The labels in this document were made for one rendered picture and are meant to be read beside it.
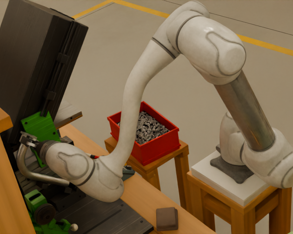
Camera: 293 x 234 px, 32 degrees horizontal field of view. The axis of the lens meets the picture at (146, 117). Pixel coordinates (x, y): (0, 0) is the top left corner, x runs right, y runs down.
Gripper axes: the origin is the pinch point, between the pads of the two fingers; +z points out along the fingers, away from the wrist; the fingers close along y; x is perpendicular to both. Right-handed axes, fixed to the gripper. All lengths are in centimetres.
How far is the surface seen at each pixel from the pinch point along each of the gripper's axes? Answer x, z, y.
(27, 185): 16.7, 5.8, -9.0
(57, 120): -11.3, 18.4, -16.5
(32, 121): -7.0, 4.3, -0.2
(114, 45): -105, 280, -171
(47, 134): -4.6, 4.4, -8.1
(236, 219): 0, -37, -80
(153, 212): 8, -25, -47
